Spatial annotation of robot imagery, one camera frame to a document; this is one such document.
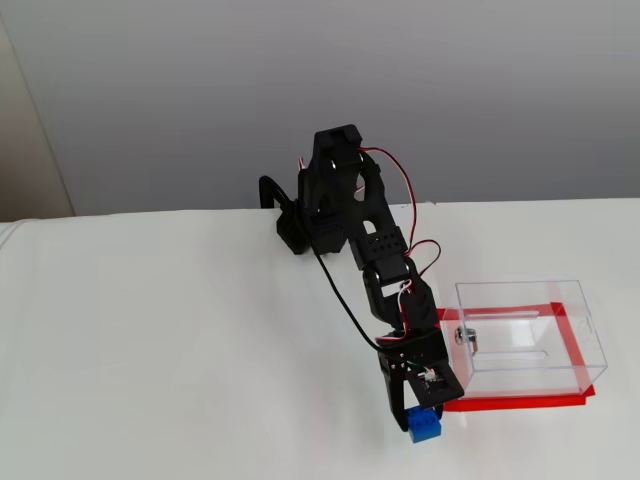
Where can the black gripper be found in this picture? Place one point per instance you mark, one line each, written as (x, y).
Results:
(393, 369)

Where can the blue lego brick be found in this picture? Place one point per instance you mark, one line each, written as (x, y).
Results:
(425, 430)

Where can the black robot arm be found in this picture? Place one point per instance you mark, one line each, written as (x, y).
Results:
(372, 215)

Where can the silver box lock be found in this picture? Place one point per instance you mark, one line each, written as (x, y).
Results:
(462, 336)

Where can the transparent plastic box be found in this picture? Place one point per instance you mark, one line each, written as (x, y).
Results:
(550, 295)

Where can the black table clamp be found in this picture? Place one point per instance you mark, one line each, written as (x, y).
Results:
(263, 190)

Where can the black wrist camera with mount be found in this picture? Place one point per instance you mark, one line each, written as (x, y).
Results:
(432, 384)

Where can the red tape frame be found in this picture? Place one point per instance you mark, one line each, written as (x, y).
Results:
(525, 404)

